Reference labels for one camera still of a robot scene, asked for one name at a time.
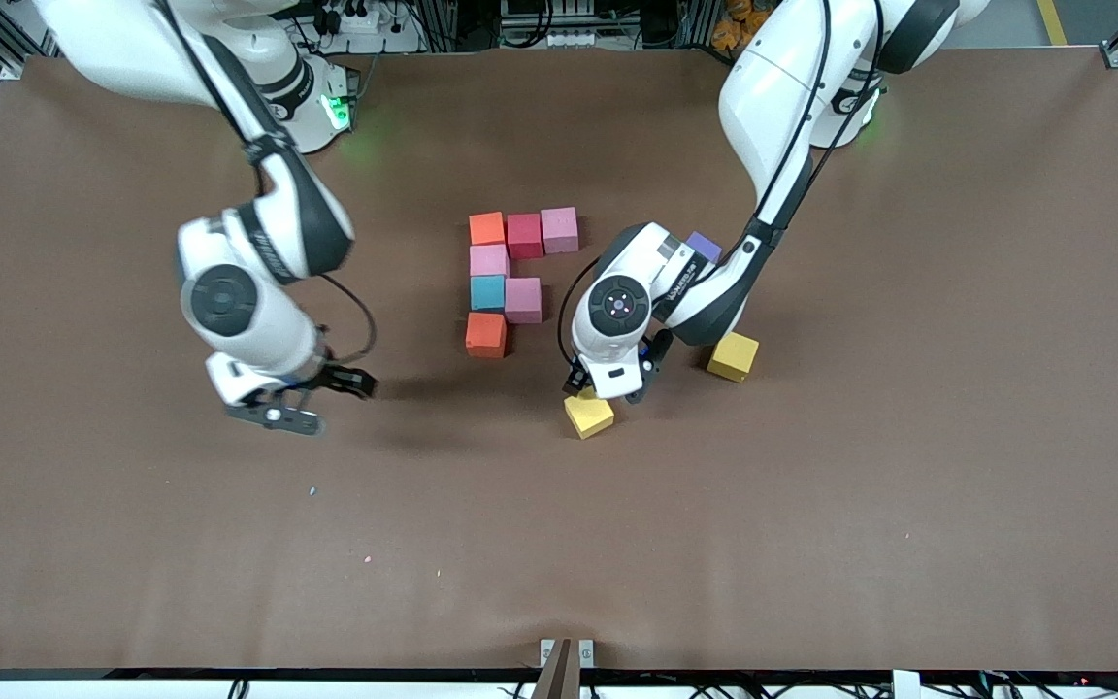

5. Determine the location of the yellow foam cube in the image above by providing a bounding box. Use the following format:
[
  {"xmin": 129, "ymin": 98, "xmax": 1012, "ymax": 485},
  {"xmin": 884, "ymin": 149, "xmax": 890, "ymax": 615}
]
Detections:
[
  {"xmin": 564, "ymin": 388, "xmax": 615, "ymax": 440},
  {"xmin": 707, "ymin": 333, "xmax": 761, "ymax": 383}
]

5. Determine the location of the red foam cube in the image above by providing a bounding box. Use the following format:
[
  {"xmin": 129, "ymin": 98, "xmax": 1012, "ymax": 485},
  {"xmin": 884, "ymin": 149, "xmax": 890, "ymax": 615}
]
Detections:
[{"xmin": 506, "ymin": 214, "xmax": 545, "ymax": 260}]

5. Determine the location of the large table mat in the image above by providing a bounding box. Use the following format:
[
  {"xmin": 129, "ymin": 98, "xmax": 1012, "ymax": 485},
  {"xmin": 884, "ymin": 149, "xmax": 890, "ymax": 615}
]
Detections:
[{"xmin": 0, "ymin": 49, "xmax": 1118, "ymax": 676}]

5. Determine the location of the brown wedge bar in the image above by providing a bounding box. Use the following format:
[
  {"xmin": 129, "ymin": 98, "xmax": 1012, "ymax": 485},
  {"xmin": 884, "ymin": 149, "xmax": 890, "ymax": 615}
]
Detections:
[{"xmin": 531, "ymin": 638, "xmax": 584, "ymax": 699}]

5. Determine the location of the pile of orange packets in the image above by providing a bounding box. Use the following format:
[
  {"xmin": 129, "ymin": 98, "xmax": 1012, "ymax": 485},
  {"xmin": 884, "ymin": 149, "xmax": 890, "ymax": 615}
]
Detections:
[{"xmin": 711, "ymin": 0, "xmax": 778, "ymax": 51}]

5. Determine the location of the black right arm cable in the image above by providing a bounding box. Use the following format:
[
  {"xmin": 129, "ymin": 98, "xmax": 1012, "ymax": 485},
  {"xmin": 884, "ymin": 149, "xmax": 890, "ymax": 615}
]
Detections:
[{"xmin": 156, "ymin": 0, "xmax": 378, "ymax": 368}]

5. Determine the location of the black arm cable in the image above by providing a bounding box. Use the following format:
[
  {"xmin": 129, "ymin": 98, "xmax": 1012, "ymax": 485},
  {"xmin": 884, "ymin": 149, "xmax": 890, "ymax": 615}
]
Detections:
[
  {"xmin": 156, "ymin": 0, "xmax": 378, "ymax": 368},
  {"xmin": 557, "ymin": 0, "xmax": 885, "ymax": 370}
]

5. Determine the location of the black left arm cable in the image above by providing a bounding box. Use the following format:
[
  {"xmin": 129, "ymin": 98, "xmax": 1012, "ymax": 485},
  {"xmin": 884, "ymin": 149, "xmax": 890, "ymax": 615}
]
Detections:
[{"xmin": 557, "ymin": 0, "xmax": 885, "ymax": 370}]

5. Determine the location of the metal clamp bracket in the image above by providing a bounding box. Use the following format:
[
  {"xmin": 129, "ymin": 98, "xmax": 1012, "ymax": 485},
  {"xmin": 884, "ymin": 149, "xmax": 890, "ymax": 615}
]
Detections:
[{"xmin": 540, "ymin": 638, "xmax": 596, "ymax": 671}]

